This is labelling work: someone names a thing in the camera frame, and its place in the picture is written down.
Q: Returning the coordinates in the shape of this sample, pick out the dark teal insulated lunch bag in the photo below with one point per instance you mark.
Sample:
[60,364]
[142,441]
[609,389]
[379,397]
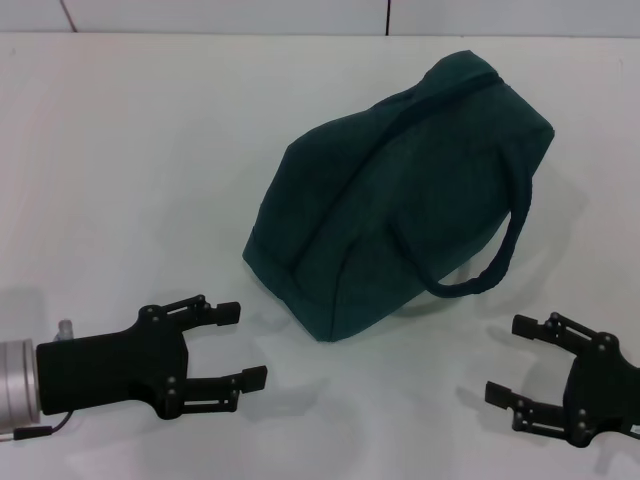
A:
[390,200]

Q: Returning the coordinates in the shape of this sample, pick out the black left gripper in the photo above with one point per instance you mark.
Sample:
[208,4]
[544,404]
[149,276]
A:
[110,370]

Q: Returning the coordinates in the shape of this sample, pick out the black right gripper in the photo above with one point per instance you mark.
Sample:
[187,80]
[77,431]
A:
[605,395]

